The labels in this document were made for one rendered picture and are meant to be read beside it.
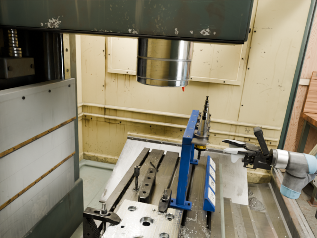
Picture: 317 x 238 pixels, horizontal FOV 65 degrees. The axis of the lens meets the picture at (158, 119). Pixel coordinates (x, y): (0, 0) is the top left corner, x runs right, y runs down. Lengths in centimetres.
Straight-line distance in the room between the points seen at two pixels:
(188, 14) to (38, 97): 58
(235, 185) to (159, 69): 120
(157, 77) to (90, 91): 135
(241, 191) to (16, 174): 127
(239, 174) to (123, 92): 100
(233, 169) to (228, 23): 132
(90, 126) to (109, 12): 150
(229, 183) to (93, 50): 132
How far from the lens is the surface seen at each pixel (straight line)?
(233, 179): 174
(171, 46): 65
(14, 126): 87
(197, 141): 101
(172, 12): 60
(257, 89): 176
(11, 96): 84
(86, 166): 211
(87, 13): 67
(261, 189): 193
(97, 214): 93
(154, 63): 65
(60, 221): 130
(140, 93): 183
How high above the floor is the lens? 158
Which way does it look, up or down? 17 degrees down
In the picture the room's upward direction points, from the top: 4 degrees clockwise
